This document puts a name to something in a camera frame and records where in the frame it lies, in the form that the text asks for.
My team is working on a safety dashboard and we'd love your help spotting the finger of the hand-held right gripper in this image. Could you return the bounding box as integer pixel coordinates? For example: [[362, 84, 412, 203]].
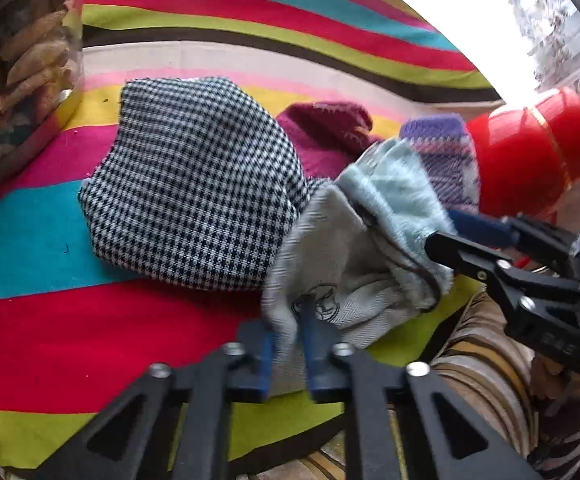
[[425, 230, 580, 321], [447, 209, 578, 266]]

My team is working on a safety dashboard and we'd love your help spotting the black-white houndstooth cloth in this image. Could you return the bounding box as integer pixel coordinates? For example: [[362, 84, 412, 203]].
[[78, 77, 323, 293]]

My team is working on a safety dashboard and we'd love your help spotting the brown-yellow striped cushion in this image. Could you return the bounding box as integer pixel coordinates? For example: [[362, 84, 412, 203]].
[[300, 285, 580, 480]]

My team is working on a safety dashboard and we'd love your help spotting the colourful striped blanket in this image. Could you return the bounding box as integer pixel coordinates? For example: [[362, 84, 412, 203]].
[[0, 0, 503, 471]]

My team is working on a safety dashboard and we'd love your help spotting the glass jar with gold lid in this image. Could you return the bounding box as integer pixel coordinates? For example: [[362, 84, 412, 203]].
[[0, 0, 88, 186]]

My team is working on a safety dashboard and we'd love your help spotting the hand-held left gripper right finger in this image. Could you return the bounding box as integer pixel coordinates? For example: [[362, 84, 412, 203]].
[[297, 296, 543, 480]]

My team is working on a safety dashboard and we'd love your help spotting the grey herringbone pouch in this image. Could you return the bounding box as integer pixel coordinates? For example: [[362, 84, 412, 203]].
[[261, 137, 458, 396]]

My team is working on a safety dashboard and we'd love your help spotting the magenta knit cloth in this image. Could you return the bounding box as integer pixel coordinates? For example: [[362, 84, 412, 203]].
[[275, 101, 385, 181]]

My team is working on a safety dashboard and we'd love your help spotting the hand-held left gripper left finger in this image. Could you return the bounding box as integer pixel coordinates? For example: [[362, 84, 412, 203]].
[[27, 319, 277, 480]]

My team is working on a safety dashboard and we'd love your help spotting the white lace curtain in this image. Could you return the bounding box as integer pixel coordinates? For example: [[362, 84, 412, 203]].
[[505, 0, 580, 111]]

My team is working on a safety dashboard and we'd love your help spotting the purple patterned knit sock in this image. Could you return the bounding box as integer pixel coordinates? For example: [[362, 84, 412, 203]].
[[400, 115, 481, 213]]

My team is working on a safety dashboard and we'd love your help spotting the red plastic container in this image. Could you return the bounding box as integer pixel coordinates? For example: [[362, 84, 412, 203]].
[[466, 87, 580, 218]]

